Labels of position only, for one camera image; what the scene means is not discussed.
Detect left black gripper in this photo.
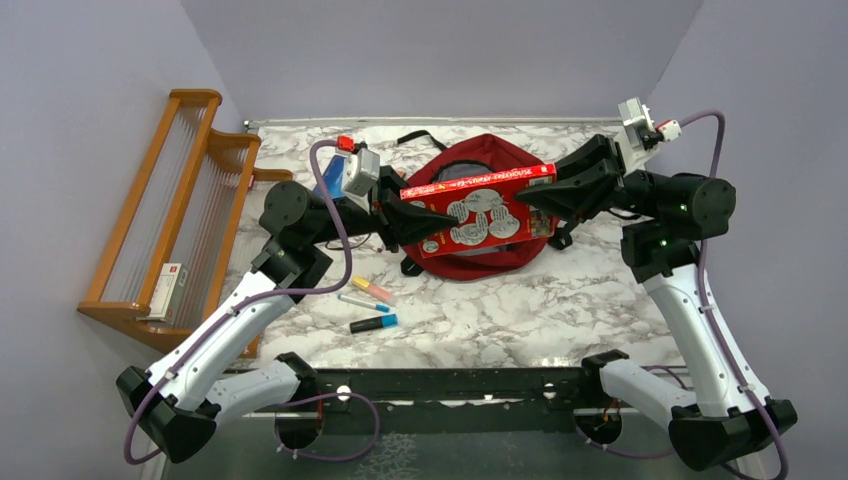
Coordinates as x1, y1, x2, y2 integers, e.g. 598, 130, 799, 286
306, 168, 460, 255

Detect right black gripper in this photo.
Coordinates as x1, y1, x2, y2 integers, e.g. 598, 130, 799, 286
515, 132, 669, 222

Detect blue paperback book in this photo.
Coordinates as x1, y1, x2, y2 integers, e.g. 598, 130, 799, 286
322, 155, 349, 200

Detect red backpack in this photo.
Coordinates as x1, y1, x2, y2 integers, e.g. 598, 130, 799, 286
400, 134, 572, 281

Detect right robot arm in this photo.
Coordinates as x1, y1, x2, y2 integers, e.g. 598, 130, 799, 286
516, 133, 797, 471

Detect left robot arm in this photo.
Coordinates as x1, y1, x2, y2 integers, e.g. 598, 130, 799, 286
116, 166, 458, 465

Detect yellow orange highlighter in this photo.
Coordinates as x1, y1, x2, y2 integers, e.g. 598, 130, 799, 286
351, 276, 395, 306

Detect blue white pen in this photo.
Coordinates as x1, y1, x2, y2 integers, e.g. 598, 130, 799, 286
337, 294, 391, 313

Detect black blue highlighter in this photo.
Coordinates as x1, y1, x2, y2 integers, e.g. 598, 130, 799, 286
349, 314, 398, 334

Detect wooden rack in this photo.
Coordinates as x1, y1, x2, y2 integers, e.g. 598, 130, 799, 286
77, 89, 293, 353

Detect white red box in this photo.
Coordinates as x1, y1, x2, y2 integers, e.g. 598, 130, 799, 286
146, 263, 188, 324

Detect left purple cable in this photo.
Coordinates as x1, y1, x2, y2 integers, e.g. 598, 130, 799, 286
122, 135, 384, 466

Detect purple cable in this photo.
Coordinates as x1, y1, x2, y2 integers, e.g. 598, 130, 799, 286
574, 109, 790, 480
122, 135, 384, 466

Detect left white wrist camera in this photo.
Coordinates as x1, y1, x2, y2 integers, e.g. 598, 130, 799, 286
341, 147, 381, 197

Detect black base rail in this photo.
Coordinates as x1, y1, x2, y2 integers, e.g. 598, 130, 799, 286
263, 367, 611, 435

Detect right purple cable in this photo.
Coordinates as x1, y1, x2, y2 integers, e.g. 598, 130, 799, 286
574, 109, 790, 480

